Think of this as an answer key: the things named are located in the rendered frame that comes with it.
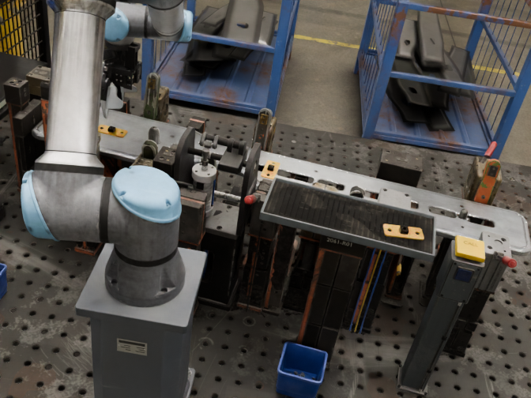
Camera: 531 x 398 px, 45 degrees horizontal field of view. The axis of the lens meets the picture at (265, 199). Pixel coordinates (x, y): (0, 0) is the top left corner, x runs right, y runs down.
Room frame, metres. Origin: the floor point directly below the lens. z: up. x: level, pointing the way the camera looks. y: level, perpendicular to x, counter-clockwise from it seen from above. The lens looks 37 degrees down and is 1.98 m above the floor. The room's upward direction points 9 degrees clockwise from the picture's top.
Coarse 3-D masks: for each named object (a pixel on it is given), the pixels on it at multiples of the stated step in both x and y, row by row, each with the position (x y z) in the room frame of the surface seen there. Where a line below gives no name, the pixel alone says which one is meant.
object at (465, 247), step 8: (456, 240) 1.07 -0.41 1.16; (464, 240) 1.07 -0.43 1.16; (472, 240) 1.07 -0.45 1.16; (456, 248) 1.04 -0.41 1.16; (464, 248) 1.04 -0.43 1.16; (472, 248) 1.05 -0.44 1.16; (480, 248) 1.05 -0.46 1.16; (464, 256) 1.02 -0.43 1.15; (472, 256) 1.02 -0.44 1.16; (480, 256) 1.02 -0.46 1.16
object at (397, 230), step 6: (384, 228) 1.06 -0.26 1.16; (390, 228) 1.06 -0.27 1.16; (396, 228) 1.07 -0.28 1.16; (402, 228) 1.06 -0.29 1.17; (408, 228) 1.06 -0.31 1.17; (414, 228) 1.08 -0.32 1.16; (390, 234) 1.04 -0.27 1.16; (396, 234) 1.05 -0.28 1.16; (402, 234) 1.05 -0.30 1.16; (408, 234) 1.05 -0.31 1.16; (414, 234) 1.06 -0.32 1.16; (420, 234) 1.06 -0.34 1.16
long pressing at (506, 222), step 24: (120, 120) 1.57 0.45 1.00; (144, 120) 1.60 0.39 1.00; (120, 144) 1.45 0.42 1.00; (168, 144) 1.49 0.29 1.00; (288, 168) 1.47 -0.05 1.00; (312, 168) 1.49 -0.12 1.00; (336, 168) 1.51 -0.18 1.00; (408, 192) 1.45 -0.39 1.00; (432, 192) 1.47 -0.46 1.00; (456, 216) 1.37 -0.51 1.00; (480, 216) 1.39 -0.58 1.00; (504, 216) 1.41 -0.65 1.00; (528, 240) 1.32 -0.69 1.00
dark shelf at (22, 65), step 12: (0, 60) 1.76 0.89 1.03; (12, 60) 1.77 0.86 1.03; (24, 60) 1.79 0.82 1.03; (36, 60) 1.80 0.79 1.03; (0, 72) 1.69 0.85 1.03; (12, 72) 1.70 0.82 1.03; (24, 72) 1.71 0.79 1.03; (0, 84) 1.61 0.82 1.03; (0, 96) 1.55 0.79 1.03; (0, 108) 1.52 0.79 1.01
